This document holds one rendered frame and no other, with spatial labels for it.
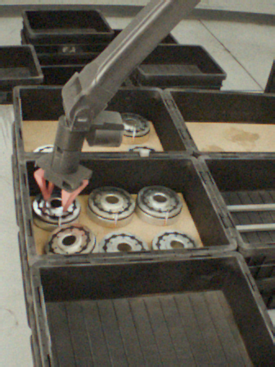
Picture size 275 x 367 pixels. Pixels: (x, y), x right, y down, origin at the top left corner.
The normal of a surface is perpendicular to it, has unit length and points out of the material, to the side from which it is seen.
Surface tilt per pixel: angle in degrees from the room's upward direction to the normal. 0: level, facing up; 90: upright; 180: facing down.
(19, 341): 0
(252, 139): 0
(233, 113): 90
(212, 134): 0
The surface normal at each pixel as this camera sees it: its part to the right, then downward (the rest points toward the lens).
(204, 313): 0.16, -0.76
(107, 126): 0.28, 0.73
